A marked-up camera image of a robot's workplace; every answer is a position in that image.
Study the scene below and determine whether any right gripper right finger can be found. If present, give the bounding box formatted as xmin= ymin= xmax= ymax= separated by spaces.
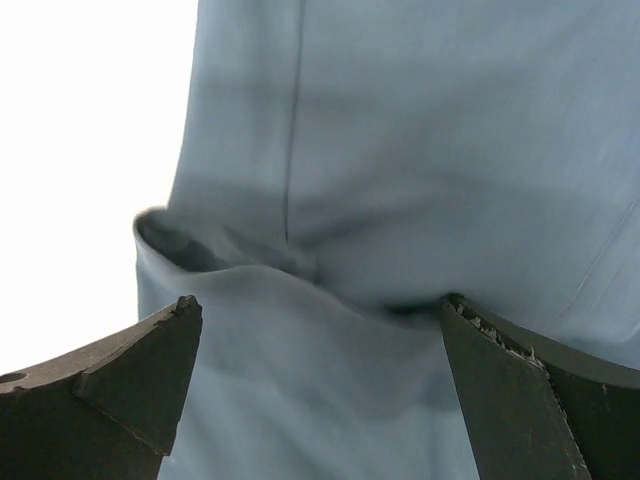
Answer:
xmin=441 ymin=295 xmax=639 ymax=480

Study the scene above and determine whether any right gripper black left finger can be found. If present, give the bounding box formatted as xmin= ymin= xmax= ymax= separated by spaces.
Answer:
xmin=1 ymin=296 xmax=203 ymax=480

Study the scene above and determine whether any blue shirt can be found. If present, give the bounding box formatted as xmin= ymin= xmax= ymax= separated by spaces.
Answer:
xmin=135 ymin=1 xmax=639 ymax=479

